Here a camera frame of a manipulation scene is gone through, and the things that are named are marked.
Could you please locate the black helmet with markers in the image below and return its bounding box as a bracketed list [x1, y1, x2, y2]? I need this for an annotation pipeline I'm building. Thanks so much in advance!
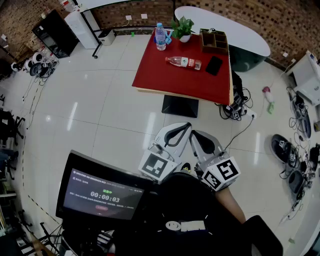
[270, 133, 299, 165]

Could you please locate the black cabinet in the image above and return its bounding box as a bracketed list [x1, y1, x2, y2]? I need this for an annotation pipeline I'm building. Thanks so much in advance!
[31, 9, 80, 60]

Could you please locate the white power strip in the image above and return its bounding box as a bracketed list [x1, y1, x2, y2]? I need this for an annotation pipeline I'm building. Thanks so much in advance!
[243, 107, 258, 120]

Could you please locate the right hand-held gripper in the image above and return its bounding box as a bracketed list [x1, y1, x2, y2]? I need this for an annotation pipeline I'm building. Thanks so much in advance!
[188, 129, 242, 193]

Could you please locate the potted green plant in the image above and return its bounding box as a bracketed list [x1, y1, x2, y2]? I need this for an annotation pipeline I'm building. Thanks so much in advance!
[170, 16, 195, 44]

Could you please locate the black monitor screen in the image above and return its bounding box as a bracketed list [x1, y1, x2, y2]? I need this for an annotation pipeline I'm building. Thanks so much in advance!
[55, 149, 156, 221]

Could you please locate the pink and green toy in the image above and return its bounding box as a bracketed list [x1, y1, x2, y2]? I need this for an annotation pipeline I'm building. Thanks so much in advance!
[261, 85, 276, 116]

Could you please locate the red label plastic bottle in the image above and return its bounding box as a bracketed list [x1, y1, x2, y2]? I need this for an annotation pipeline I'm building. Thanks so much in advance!
[164, 55, 203, 71]

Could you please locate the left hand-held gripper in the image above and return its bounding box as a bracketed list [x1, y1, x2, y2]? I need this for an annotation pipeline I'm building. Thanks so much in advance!
[137, 122, 194, 185]

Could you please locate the white box cabinet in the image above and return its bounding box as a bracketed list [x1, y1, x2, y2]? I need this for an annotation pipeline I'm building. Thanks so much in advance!
[291, 49, 320, 106]

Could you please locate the brown wooden organizer box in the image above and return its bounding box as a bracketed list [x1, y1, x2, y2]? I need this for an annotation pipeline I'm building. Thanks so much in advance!
[199, 27, 230, 55]

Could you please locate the person's black shirt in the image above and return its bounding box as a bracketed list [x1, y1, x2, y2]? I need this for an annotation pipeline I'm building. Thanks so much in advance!
[61, 171, 285, 256]

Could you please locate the white bin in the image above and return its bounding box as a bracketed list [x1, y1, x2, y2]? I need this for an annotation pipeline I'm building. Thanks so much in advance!
[97, 29, 117, 47]

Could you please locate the black bag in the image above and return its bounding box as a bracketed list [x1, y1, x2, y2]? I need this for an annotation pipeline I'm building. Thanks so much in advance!
[230, 69, 245, 106]

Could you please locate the grey round device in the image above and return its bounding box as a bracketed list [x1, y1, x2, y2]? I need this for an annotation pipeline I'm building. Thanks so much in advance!
[287, 169, 305, 194]

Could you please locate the black table base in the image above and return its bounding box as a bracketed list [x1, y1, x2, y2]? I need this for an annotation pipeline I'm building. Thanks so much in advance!
[161, 94, 200, 119]

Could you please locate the white water dispenser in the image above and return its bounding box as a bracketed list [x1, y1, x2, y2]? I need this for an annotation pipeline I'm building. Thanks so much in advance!
[64, 9, 101, 50]

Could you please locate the person's right forearm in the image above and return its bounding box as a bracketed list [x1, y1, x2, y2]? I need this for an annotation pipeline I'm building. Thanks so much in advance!
[214, 186, 247, 225]

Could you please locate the white oval table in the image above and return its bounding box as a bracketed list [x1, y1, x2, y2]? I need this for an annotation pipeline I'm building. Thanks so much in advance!
[174, 6, 272, 73]

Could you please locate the red topped table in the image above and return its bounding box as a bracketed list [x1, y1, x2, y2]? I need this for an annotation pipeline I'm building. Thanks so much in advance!
[131, 30, 235, 106]

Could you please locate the blue plastic clip toy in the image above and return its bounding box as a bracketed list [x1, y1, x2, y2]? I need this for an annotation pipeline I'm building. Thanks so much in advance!
[153, 31, 174, 46]

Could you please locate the blue cap water bottle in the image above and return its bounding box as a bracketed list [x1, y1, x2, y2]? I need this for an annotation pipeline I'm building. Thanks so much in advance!
[155, 22, 167, 52]

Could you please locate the black phone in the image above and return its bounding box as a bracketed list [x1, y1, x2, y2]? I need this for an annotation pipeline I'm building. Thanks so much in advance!
[205, 55, 224, 77]

